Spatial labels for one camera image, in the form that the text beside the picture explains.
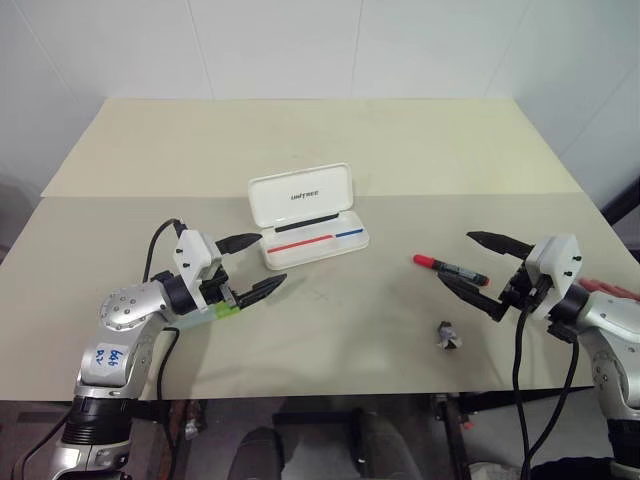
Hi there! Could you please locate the green highlighter pen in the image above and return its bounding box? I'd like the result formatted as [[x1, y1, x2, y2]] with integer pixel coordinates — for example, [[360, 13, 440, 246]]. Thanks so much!
[[177, 299, 242, 332]]

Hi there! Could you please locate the black marker with red cap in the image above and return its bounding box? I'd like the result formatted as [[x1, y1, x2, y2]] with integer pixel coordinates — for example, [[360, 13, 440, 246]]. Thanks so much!
[[412, 253, 491, 288]]

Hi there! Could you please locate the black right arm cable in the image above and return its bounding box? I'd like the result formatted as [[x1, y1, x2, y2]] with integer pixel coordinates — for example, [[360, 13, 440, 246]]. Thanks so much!
[[510, 294, 584, 480]]

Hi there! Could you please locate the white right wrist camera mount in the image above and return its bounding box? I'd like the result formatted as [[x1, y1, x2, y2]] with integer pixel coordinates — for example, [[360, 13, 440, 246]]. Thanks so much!
[[524, 233, 584, 321]]

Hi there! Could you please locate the red ribbed object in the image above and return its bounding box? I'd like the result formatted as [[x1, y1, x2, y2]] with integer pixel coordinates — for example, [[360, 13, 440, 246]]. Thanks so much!
[[578, 278, 640, 302]]

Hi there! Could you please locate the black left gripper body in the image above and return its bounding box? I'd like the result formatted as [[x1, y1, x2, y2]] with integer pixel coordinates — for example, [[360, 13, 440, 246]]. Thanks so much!
[[198, 263, 239, 309]]

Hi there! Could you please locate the black pen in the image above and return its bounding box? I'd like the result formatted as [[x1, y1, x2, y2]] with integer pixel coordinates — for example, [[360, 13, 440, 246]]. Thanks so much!
[[274, 212, 338, 234]]

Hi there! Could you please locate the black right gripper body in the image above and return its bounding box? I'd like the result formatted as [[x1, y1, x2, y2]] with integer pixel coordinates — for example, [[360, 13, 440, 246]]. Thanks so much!
[[496, 261, 552, 312]]

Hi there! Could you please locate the crumpled paper scrap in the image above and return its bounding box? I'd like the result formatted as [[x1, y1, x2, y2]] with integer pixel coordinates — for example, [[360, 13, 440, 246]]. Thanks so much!
[[434, 321, 463, 353]]

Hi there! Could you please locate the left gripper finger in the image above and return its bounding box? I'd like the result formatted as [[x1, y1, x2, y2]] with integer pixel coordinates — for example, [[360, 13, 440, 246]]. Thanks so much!
[[215, 231, 263, 255], [234, 272, 289, 309]]

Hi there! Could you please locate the white pen case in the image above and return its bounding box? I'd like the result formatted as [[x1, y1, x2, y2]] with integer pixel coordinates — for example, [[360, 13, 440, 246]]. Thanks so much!
[[247, 161, 372, 269]]

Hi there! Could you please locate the white handwritten label sticker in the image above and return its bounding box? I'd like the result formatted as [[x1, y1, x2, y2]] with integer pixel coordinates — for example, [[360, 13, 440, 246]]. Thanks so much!
[[91, 343, 131, 383]]

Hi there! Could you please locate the black metal stand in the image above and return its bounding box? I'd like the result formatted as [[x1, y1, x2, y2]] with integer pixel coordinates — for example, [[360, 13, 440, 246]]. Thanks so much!
[[601, 173, 640, 224]]

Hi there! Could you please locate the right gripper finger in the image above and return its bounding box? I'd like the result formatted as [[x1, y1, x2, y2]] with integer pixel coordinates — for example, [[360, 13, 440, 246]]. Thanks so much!
[[465, 230, 534, 261], [435, 269, 507, 323]]

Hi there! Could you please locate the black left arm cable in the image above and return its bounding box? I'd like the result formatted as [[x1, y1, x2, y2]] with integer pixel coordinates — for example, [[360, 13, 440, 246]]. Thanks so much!
[[141, 217, 188, 451]]

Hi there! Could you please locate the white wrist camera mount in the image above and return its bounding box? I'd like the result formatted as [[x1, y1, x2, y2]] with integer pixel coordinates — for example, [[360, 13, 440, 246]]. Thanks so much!
[[172, 229, 224, 312], [524, 233, 584, 321]]

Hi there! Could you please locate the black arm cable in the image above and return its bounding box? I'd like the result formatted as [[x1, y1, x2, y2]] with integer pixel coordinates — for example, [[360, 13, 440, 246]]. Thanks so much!
[[510, 294, 584, 480], [141, 217, 188, 451]]

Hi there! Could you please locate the red pen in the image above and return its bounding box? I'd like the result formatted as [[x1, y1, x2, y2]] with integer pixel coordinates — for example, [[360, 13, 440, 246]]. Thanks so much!
[[266, 233, 336, 254]]

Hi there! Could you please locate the dark rounded shape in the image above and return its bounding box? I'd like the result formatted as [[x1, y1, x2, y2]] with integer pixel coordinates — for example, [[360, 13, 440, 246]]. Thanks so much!
[[239, 427, 287, 480]]

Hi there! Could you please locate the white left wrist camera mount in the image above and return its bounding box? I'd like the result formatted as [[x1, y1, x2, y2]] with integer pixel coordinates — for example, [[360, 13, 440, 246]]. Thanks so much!
[[172, 229, 224, 312]]

